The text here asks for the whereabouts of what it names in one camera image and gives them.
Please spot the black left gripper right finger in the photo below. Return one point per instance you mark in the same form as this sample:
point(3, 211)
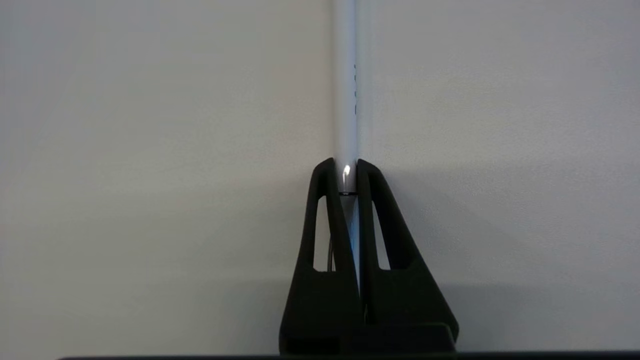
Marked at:
point(400, 310)

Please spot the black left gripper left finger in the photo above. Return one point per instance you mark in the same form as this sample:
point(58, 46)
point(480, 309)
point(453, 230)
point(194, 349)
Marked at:
point(325, 310)

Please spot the white pen with black cap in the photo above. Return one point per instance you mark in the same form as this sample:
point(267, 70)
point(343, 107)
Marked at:
point(345, 75)

